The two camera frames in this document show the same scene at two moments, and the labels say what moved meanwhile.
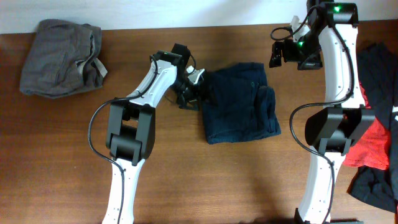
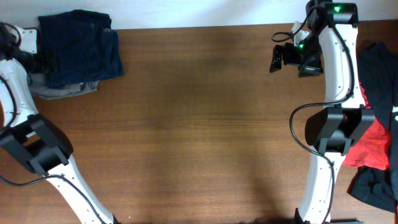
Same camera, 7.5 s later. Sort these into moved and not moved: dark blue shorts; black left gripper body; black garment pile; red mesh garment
Moved: black left gripper body; dark blue shorts
Not moved: red mesh garment; black garment pile
